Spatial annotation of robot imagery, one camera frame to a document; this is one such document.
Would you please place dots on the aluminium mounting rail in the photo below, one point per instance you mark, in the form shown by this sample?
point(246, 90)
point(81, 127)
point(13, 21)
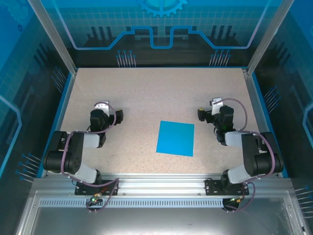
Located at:
point(159, 182)

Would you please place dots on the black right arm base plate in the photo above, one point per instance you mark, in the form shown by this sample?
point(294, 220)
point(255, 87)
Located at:
point(212, 188)

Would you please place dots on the aluminium frame post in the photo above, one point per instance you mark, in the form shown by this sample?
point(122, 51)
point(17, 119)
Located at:
point(266, 36)
point(57, 36)

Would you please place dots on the blue printed gear panel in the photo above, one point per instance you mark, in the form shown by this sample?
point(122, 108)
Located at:
point(159, 14)

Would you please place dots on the grey metal bench plate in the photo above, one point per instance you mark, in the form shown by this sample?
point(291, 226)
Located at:
point(159, 221)

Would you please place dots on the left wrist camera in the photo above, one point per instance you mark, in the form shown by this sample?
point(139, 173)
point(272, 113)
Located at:
point(101, 106)

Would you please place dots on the blue printed side panel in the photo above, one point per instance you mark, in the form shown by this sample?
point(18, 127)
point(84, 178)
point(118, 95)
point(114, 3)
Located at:
point(293, 85)
point(19, 85)

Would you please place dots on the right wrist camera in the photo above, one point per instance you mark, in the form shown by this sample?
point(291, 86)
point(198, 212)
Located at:
point(216, 102)

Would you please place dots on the aluminium side rail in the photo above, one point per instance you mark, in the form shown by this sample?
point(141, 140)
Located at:
point(255, 98)

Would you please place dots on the blue paper sheet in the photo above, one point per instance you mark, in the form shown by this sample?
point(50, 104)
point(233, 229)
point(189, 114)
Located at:
point(174, 138)

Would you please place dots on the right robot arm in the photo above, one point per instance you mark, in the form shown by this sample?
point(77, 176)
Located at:
point(254, 156)

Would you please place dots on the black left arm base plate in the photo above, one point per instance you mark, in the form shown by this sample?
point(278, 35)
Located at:
point(82, 191)

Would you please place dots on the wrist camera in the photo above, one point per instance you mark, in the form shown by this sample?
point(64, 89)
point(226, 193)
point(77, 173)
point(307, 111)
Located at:
point(101, 106)
point(216, 102)

